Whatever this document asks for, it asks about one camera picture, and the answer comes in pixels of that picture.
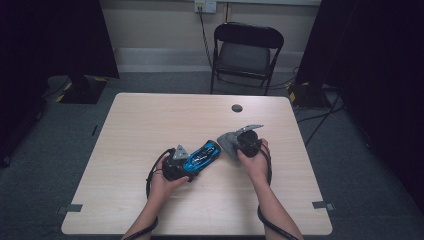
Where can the person's left hand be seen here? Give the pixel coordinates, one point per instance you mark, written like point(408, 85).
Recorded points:
point(163, 186)

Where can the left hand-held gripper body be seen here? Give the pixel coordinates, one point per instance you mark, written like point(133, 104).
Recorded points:
point(175, 168)

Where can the grey tape strip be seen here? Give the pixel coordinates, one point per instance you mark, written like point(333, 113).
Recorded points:
point(322, 205)
point(70, 208)

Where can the blue toy car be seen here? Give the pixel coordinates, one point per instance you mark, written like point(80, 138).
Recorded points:
point(203, 156)

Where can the white wall socket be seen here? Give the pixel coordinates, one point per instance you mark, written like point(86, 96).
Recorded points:
point(205, 5)

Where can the person's right hand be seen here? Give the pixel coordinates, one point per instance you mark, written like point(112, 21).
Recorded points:
point(255, 168)

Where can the black folding chair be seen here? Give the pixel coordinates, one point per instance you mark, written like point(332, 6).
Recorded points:
point(245, 58)

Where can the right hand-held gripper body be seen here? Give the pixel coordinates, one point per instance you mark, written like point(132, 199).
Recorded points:
point(249, 143)

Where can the small black floor object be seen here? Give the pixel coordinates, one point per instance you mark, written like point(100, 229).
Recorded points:
point(94, 130)

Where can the black stand base yellow tape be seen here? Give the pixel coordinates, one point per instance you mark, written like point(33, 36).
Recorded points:
point(308, 95)

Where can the black curtain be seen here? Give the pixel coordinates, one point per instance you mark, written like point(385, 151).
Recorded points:
point(50, 50)
point(376, 66)

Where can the grey cloth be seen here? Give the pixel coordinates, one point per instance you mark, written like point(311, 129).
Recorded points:
point(228, 145)

